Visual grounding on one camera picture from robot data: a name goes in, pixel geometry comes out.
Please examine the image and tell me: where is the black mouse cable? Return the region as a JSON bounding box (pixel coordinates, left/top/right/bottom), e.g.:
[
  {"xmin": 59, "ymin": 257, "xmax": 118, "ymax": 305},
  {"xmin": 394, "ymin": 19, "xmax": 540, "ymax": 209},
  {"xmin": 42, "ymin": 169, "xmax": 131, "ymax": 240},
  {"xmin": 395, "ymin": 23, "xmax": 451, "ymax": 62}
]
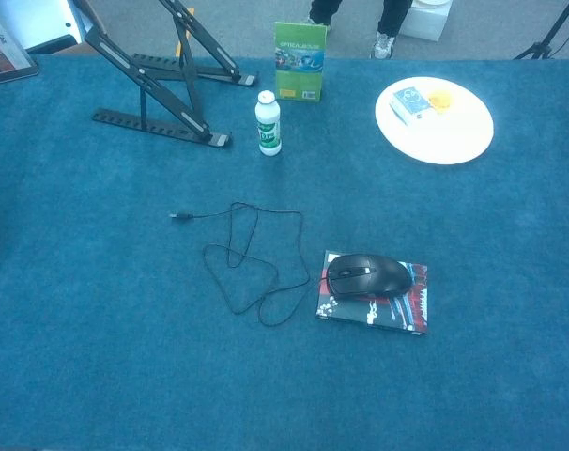
[{"xmin": 170, "ymin": 202, "xmax": 331, "ymax": 328}]

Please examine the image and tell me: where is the black computer mouse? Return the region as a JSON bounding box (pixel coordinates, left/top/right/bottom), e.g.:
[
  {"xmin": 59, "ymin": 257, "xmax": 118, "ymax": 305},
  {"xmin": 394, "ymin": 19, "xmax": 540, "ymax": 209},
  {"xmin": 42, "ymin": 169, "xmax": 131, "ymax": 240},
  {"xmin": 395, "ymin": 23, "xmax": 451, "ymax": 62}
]
[{"xmin": 326, "ymin": 253, "xmax": 413, "ymax": 299}]

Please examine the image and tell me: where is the patterned black red mouse pad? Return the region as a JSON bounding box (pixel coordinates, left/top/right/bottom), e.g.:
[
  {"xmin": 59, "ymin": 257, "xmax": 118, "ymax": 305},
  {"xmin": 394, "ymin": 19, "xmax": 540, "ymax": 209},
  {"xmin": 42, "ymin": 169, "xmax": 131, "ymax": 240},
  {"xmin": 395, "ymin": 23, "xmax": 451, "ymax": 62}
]
[{"xmin": 315, "ymin": 249, "xmax": 430, "ymax": 337}]

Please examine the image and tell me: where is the green cardboard box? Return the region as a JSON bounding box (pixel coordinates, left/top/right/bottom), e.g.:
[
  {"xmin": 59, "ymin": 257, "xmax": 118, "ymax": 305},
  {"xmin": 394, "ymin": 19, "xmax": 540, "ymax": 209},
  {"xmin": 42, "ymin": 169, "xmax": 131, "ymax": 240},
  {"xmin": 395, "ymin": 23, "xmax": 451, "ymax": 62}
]
[{"xmin": 273, "ymin": 21, "xmax": 329, "ymax": 103}]

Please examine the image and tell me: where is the white bottle green label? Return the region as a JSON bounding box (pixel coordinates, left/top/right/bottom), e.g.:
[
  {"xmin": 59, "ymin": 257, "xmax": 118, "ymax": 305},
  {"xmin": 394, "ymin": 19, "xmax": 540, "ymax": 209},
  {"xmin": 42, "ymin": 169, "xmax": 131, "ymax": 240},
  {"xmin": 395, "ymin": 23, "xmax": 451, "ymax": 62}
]
[{"xmin": 254, "ymin": 89, "xmax": 283, "ymax": 158}]

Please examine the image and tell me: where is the small card box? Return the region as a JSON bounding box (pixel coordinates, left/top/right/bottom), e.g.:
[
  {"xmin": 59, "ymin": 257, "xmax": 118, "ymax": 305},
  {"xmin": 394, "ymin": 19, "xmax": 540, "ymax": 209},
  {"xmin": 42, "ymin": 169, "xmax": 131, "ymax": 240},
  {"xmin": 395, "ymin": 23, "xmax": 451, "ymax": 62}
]
[{"xmin": 389, "ymin": 86, "xmax": 436, "ymax": 128}]

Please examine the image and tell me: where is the round white plate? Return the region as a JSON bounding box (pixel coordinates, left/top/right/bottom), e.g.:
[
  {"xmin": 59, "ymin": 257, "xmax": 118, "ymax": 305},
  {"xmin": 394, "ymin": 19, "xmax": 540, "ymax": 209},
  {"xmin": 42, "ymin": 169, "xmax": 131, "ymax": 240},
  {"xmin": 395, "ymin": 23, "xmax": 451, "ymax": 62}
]
[{"xmin": 375, "ymin": 75, "xmax": 495, "ymax": 165}]

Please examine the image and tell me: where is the yellow ball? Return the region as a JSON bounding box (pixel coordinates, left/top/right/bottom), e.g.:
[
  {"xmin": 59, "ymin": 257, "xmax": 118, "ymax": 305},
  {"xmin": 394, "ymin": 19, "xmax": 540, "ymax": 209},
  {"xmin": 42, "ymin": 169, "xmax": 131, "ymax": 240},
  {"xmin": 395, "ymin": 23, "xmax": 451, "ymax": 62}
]
[{"xmin": 427, "ymin": 89, "xmax": 454, "ymax": 114}]

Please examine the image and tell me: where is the white sneaker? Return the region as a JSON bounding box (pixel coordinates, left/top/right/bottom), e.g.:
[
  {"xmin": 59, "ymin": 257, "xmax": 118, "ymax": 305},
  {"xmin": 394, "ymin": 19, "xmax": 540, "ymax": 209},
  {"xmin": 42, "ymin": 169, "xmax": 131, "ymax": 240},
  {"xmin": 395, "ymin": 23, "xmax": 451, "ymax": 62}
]
[{"xmin": 371, "ymin": 31, "xmax": 397, "ymax": 61}]

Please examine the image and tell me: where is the black folding laptop stand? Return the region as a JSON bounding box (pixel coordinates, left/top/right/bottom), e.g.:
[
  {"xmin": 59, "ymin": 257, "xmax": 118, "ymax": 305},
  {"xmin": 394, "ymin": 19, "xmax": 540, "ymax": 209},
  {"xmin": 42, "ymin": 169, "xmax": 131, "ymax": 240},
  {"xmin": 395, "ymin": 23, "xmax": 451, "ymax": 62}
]
[{"xmin": 84, "ymin": 0, "xmax": 260, "ymax": 149}]

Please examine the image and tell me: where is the dark trouser leg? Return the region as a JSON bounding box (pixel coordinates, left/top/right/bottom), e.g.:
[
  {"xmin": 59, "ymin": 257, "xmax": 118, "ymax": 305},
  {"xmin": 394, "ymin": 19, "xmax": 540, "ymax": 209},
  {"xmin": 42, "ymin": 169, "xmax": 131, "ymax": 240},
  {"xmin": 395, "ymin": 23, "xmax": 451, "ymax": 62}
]
[
  {"xmin": 308, "ymin": 0, "xmax": 345, "ymax": 25},
  {"xmin": 377, "ymin": 0, "xmax": 415, "ymax": 38}
]

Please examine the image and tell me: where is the blue table cloth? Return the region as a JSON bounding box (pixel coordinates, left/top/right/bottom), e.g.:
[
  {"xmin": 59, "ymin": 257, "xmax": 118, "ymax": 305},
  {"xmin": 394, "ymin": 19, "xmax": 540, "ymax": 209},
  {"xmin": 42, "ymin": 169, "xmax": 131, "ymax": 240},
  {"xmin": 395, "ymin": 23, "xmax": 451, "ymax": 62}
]
[{"xmin": 0, "ymin": 54, "xmax": 569, "ymax": 451}]

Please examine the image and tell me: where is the white box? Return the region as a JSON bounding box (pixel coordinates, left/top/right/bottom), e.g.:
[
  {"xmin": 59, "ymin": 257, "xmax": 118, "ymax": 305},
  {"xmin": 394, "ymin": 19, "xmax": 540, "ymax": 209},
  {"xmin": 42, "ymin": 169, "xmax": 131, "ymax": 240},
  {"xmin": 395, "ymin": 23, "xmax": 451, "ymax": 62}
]
[{"xmin": 399, "ymin": 0, "xmax": 453, "ymax": 42}]

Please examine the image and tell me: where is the black tripod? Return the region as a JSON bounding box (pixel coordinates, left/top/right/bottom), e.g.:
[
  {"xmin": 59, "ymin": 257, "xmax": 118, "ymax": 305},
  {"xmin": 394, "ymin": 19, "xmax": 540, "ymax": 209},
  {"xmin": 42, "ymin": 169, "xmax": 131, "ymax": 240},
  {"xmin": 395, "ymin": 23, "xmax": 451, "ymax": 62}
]
[{"xmin": 513, "ymin": 0, "xmax": 569, "ymax": 61}]

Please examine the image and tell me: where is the white panel with black edge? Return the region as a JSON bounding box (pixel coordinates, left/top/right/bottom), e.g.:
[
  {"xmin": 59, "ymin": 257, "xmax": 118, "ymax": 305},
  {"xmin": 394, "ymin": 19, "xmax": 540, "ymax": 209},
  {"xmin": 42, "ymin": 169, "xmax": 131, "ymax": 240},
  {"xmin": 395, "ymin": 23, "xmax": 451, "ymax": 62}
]
[{"xmin": 0, "ymin": 0, "xmax": 86, "ymax": 54}]

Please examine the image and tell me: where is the framed picture tablet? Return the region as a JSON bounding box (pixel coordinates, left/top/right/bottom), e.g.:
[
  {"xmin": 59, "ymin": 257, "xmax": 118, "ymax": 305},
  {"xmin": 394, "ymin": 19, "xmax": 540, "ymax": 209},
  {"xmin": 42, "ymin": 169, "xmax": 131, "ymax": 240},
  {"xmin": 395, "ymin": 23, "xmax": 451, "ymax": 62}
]
[{"xmin": 0, "ymin": 0, "xmax": 40, "ymax": 88}]

